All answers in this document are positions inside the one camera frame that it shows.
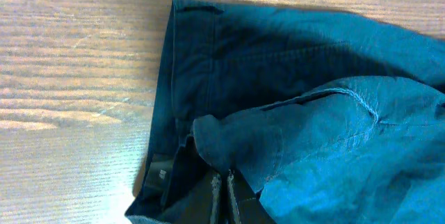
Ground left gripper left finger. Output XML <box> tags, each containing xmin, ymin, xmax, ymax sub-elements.
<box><xmin>158</xmin><ymin>169</ymin><xmax>223</xmax><ymax>224</ymax></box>

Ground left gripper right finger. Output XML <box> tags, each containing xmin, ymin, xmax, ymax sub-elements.
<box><xmin>227</xmin><ymin>170</ymin><xmax>276</xmax><ymax>224</ymax></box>

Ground navy blue shorts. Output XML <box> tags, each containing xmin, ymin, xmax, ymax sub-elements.
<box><xmin>125</xmin><ymin>0</ymin><xmax>444</xmax><ymax>223</ymax></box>

